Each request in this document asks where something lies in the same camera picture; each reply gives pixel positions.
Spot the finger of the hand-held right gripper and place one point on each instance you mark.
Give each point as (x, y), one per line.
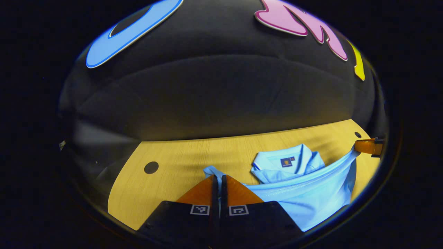
(367, 146)

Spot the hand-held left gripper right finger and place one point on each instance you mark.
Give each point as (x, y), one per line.
(256, 224)

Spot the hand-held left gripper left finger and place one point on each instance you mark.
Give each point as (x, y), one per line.
(183, 221)

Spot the light blue T-shirt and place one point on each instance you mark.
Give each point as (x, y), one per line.
(311, 200)

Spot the black backdrop cloth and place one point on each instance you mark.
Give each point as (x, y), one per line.
(221, 86)

